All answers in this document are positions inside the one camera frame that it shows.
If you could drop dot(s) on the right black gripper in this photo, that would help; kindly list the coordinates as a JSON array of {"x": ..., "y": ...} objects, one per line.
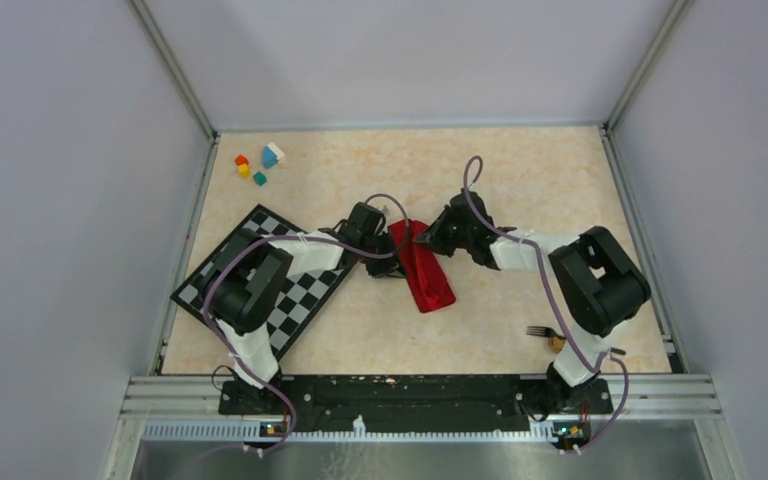
[{"x": 434, "y": 235}]

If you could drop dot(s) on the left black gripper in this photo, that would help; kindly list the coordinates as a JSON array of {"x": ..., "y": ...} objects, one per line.
[{"x": 388, "y": 266}]

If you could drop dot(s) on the red cloth napkin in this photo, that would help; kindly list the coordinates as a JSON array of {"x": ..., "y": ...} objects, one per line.
[{"x": 427, "y": 282}]

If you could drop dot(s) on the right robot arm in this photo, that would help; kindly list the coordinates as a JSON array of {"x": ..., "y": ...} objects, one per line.
[{"x": 592, "y": 284}]

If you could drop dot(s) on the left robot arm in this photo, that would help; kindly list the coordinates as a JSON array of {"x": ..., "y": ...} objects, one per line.
[{"x": 241, "y": 289}]

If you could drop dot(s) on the black white checkerboard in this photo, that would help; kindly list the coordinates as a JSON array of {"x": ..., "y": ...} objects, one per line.
[{"x": 297, "y": 299}]

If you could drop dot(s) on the teal small cube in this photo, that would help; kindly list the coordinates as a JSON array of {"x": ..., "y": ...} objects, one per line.
[{"x": 259, "y": 178}]

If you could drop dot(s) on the blue white block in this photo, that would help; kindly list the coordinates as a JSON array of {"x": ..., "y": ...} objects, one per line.
[{"x": 272, "y": 155}]

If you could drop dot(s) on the yellow small cube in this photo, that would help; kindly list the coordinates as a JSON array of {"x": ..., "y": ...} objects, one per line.
[{"x": 244, "y": 170}]

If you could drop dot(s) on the dark metal fork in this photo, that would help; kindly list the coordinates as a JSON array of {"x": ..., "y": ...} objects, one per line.
[{"x": 542, "y": 332}]

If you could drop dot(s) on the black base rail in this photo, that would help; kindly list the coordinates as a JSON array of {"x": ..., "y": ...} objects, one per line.
[{"x": 416, "y": 403}]

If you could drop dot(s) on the white toothed cable tray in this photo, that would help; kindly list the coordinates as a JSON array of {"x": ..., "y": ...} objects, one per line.
[{"x": 252, "y": 431}]

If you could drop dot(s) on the aluminium frame left post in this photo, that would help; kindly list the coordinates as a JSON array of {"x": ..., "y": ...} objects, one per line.
[{"x": 172, "y": 67}]

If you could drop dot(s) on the aluminium frame post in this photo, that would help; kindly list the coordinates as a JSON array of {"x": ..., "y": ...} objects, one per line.
[
  {"x": 172, "y": 67},
  {"x": 667, "y": 28}
]

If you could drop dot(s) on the aluminium frame right post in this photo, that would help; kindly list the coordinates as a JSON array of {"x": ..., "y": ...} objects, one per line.
[{"x": 667, "y": 28}]

